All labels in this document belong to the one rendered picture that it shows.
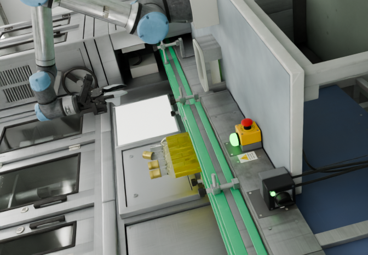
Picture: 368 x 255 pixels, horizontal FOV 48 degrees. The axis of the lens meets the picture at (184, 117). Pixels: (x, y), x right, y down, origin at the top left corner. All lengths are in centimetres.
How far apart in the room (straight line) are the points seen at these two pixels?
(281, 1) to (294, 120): 168
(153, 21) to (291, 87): 64
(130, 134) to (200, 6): 83
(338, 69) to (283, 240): 46
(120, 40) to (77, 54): 28
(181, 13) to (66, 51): 110
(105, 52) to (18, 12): 346
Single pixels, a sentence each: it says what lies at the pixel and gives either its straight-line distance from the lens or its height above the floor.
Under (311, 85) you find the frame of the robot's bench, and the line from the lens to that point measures 110.
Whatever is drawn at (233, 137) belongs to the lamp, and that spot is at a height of 85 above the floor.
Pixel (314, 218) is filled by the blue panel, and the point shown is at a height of 72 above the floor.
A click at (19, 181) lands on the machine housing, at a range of 222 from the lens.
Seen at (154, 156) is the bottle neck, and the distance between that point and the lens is 173.
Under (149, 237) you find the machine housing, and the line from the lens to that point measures 165.
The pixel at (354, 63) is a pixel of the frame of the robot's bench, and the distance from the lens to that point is 113.
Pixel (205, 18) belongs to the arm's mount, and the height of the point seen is 80.
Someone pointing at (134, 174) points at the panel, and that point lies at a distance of 189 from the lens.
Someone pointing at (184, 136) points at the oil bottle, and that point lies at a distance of 178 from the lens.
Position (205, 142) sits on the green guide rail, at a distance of 153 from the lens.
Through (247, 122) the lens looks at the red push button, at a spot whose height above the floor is 79.
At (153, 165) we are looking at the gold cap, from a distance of 169.
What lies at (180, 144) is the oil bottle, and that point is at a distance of 173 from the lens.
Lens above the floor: 107
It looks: 3 degrees down
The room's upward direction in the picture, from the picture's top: 104 degrees counter-clockwise
